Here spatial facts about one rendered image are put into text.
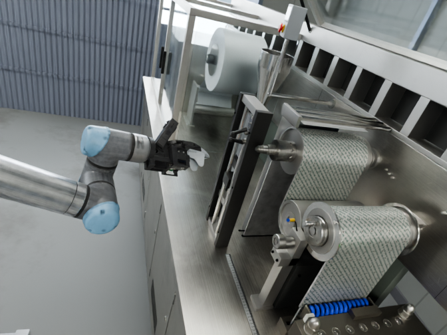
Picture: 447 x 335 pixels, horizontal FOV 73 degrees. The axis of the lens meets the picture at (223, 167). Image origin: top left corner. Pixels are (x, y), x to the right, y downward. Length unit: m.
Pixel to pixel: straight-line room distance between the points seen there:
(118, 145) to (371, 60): 0.90
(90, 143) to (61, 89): 3.17
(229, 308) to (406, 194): 0.63
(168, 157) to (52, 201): 0.31
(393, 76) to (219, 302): 0.90
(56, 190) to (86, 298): 1.45
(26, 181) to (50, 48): 3.19
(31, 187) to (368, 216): 0.76
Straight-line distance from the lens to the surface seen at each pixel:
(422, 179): 1.03
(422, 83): 1.08
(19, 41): 3.88
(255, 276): 1.11
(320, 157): 0.91
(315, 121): 0.91
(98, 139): 0.75
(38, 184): 0.67
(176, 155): 0.83
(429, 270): 1.04
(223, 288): 1.04
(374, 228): 0.85
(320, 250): 0.81
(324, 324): 0.93
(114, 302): 2.05
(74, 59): 3.76
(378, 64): 1.21
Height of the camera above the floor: 1.71
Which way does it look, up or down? 30 degrees down
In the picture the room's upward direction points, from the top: 16 degrees clockwise
